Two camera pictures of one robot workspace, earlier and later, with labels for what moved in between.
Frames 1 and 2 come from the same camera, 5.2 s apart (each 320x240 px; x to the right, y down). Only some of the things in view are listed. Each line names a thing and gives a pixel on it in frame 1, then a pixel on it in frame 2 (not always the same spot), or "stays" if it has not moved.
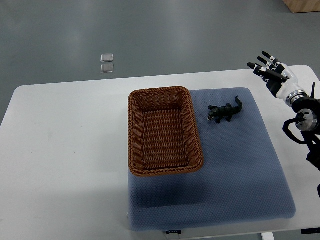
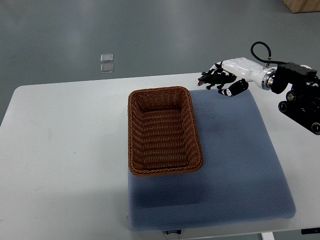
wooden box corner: (302, 6) stays
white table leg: (267, 236) stays
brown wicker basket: (163, 136) stays
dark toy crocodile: (227, 111) → (211, 78)
